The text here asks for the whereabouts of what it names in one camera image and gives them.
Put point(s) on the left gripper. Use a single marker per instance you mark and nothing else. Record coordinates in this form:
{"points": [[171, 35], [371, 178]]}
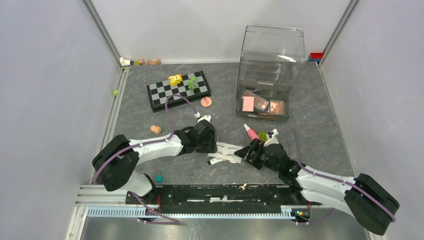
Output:
{"points": [[211, 146]]}

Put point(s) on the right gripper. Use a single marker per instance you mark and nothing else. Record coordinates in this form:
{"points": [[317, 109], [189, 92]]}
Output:
{"points": [[253, 160]]}

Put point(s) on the white eyebrow stencil card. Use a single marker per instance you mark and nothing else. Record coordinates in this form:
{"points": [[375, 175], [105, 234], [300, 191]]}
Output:
{"points": [[226, 151]]}

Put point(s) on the pink bottle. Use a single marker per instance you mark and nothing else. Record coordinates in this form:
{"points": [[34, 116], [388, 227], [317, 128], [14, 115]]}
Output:
{"points": [[251, 133]]}

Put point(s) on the peach powder puff brush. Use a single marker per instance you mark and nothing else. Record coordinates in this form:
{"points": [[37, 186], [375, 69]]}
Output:
{"points": [[206, 101]]}

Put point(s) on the pink sponge pad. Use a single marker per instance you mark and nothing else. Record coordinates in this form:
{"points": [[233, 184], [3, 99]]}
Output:
{"points": [[248, 103]]}

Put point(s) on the beige makeup sponge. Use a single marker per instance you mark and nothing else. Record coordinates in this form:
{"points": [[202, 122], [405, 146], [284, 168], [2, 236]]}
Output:
{"points": [[156, 129]]}

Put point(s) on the brown eyeshadow palette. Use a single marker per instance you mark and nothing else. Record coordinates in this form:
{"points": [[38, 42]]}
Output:
{"points": [[258, 103]]}

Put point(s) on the small clear eyeshadow palette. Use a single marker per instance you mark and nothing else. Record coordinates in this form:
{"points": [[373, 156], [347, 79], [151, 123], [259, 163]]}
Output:
{"points": [[276, 107]]}

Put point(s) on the clear acrylic makeup organizer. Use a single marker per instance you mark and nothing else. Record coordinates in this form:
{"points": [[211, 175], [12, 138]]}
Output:
{"points": [[271, 59]]}

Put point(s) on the white cream tube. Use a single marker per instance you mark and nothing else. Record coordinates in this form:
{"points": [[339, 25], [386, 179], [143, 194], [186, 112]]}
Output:
{"points": [[215, 161]]}

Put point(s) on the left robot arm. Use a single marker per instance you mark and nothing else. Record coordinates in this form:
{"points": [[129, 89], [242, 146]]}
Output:
{"points": [[115, 164]]}

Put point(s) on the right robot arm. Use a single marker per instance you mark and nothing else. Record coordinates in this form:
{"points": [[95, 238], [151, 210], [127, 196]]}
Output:
{"points": [[361, 197]]}

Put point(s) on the green lego brick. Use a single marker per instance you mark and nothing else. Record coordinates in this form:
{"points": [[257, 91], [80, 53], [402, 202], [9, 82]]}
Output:
{"points": [[263, 136]]}

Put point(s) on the white chess pawn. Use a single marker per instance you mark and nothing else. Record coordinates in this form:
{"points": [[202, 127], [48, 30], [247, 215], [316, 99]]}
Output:
{"points": [[243, 186]]}

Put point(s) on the black white chessboard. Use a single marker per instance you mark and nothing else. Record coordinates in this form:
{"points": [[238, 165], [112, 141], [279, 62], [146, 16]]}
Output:
{"points": [[162, 91]]}

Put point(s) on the teal cube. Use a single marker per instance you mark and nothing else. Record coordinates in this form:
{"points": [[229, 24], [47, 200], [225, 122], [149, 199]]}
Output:
{"points": [[159, 178]]}

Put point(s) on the green toy block on chessboard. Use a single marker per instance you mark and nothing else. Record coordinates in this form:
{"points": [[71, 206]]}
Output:
{"points": [[193, 83]]}

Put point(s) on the yellow toy block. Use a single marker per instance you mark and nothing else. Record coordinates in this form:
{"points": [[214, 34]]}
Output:
{"points": [[175, 79]]}

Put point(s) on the wooden blocks in corner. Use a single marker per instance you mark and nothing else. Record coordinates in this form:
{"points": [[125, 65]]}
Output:
{"points": [[127, 62]]}

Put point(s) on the red blue bricks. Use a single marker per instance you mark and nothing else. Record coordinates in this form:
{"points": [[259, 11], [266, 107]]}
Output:
{"points": [[315, 57]]}

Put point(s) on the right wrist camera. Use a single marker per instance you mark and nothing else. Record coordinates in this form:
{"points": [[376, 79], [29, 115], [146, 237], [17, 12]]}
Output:
{"points": [[272, 137]]}

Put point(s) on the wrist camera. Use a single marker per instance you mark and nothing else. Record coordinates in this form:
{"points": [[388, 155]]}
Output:
{"points": [[272, 137], [200, 117]]}

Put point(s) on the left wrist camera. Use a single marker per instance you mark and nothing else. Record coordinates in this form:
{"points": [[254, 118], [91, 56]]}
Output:
{"points": [[200, 117]]}

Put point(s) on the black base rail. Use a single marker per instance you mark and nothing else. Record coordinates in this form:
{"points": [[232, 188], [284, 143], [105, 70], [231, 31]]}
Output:
{"points": [[224, 199]]}

